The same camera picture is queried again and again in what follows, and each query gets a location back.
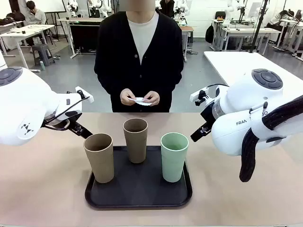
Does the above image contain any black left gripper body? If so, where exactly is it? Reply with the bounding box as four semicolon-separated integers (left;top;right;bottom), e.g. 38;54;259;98
68;119;83;135

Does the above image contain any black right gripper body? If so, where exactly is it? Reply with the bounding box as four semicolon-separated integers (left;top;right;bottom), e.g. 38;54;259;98
200;104;215;128

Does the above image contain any tall brown plastic cup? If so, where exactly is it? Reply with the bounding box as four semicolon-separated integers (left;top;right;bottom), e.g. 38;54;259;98
83;133;115;184
123;118;149;164

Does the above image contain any tall mint green plastic cup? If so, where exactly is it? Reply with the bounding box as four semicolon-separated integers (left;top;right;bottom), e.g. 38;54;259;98
160;132;189;183

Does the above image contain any white scalloped paper coaster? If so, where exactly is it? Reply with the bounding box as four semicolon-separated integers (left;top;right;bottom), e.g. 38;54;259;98
129;96;152;106

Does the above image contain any person's left forearm black sleeve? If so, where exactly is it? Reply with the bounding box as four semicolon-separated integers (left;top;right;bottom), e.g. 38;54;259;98
153;67;185;105

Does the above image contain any person's right forearm black sleeve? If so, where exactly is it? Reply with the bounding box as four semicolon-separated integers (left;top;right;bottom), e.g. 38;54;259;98
94;67;126;103

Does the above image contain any person's right hand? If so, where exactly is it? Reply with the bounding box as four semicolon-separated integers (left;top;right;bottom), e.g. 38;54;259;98
120;88;137;105

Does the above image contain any person's left hand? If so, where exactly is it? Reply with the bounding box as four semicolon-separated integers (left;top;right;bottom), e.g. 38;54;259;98
143;91;161;106

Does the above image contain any black plastic serving tray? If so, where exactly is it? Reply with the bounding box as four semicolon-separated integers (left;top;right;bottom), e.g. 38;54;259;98
84;145;193;209

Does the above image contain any person in black cardigan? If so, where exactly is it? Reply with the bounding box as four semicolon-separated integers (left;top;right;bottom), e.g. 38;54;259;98
94;0;185;113

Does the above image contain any grey plastic stool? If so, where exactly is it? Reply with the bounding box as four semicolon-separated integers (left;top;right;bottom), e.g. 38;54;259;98
32;44;55;67

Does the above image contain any black backpack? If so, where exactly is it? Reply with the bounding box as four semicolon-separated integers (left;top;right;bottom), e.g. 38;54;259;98
205;23;215;44

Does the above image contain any small brown-topped desk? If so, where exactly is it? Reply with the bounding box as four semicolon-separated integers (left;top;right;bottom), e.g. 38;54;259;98
178;26;195;62

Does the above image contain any long white desk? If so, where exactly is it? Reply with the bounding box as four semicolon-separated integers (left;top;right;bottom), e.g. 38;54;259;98
221;27;282;54

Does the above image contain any black tripod stand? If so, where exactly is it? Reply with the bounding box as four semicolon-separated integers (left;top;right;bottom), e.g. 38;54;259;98
248;0;270;54

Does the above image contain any white desk with small items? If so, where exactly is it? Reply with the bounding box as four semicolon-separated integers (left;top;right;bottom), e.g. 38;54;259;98
0;23;56;73

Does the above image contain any brown-topped desk with black panel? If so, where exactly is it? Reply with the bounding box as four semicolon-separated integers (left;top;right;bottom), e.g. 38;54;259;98
58;17;109;59

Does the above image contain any standing person in dark clothes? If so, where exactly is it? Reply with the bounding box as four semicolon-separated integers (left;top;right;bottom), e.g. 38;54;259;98
160;0;176;18

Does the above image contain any seated person in grey hoodie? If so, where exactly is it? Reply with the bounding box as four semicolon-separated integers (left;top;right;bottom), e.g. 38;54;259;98
23;0;47;53

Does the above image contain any whiteboard on easel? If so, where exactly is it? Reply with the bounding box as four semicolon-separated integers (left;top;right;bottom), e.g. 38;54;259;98
44;0;67;45

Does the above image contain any seated dark-haired person at desk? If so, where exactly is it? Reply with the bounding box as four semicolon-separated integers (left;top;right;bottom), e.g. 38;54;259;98
266;9;298;45

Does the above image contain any thin black left camera cable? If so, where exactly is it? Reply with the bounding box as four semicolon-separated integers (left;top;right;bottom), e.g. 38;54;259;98
44;96;90;125

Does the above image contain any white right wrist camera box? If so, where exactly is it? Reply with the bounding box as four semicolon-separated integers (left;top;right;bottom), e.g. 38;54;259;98
190;87;209;106

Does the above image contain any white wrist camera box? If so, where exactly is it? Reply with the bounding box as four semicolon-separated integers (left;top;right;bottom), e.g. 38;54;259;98
75;87;94;104
190;87;209;106

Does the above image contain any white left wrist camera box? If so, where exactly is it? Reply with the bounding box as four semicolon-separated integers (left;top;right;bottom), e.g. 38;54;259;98
75;87;94;104

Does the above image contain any black right arm cable sleeve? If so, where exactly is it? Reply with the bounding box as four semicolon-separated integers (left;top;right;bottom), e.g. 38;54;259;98
239;96;303;183

